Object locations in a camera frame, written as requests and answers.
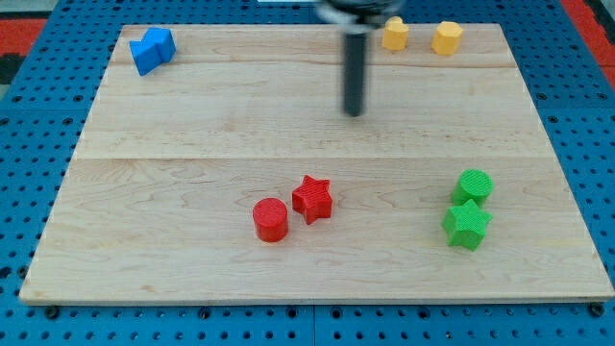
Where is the red cylinder block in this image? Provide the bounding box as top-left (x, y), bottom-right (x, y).
top-left (253, 198), bottom-right (288, 242)

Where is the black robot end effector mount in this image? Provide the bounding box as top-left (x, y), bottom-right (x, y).
top-left (315, 0), bottom-right (405, 25)

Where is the light wooden board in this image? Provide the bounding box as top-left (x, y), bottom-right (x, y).
top-left (19, 24), bottom-right (614, 306)

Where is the yellow heart block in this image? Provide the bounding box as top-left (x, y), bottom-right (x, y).
top-left (381, 16), bottom-right (409, 51)

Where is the yellow hexagon block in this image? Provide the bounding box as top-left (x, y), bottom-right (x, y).
top-left (431, 21), bottom-right (464, 56)

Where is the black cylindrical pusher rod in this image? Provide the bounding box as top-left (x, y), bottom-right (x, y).
top-left (342, 27), bottom-right (368, 117)

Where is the blue zigzag block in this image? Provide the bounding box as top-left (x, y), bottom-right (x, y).
top-left (129, 27), bottom-right (176, 76)

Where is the green cylinder block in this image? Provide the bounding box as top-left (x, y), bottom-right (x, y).
top-left (451, 169), bottom-right (494, 207)

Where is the green star block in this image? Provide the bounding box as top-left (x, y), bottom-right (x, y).
top-left (441, 199), bottom-right (492, 251)

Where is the red star block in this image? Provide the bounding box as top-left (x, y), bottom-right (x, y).
top-left (291, 175), bottom-right (333, 225)

